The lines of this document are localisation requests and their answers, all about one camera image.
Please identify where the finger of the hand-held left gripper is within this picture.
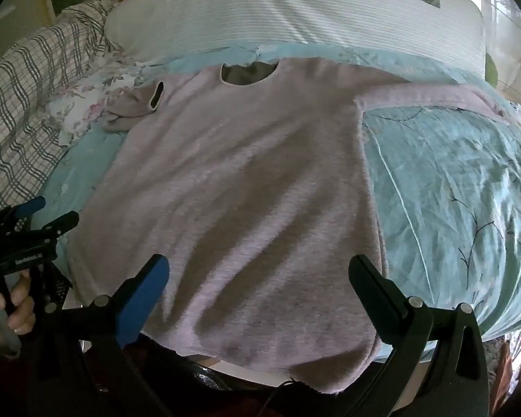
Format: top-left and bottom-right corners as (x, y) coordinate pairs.
(38, 211), (80, 240)
(13, 196), (47, 220)

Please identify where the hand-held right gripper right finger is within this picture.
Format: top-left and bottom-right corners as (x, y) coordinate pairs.
(348, 254), (490, 417)

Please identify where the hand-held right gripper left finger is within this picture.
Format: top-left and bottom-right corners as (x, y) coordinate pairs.
(39, 254), (174, 417)

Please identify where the pink fuzzy sweater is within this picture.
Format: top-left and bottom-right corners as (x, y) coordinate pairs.
(67, 58), (506, 395)

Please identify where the person's left hand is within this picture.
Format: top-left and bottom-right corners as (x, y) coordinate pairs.
(0, 268), (36, 336)

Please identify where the white plaid bed sheet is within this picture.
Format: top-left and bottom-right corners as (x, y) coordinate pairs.
(0, 0), (122, 213)

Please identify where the light blue branch-print quilt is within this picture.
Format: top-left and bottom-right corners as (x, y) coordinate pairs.
(39, 42), (521, 344)

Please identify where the white floral cloth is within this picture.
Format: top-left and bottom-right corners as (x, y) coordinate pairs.
(48, 54), (166, 146)

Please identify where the white ribbed pillow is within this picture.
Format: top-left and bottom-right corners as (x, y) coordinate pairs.
(104, 0), (489, 80)

